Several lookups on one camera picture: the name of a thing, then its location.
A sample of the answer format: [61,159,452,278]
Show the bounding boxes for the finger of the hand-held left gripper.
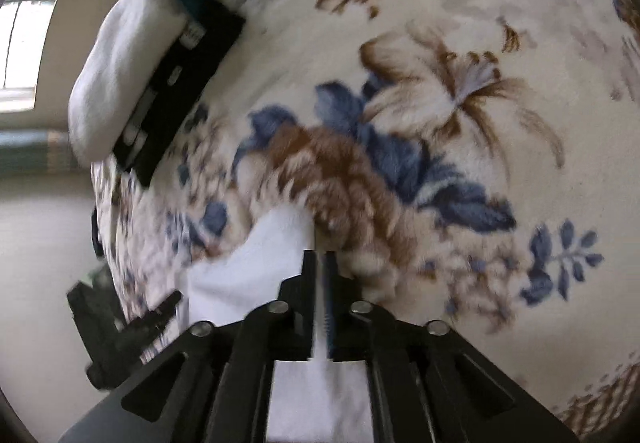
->
[124,289,184,365]

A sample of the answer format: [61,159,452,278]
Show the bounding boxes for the teal striped curtain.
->
[0,128,83,176]

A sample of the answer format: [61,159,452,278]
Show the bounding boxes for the white t-shirt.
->
[182,208,376,443]

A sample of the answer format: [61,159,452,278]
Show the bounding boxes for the barred window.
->
[0,0,93,114]

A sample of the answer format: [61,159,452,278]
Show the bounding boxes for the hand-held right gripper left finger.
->
[57,250,317,443]

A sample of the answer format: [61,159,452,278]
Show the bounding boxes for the floral bed blanket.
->
[90,0,640,439]

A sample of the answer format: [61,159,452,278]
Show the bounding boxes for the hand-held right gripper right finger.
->
[325,250,581,443]

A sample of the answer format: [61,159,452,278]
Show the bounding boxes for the folded white shirt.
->
[67,0,186,161]

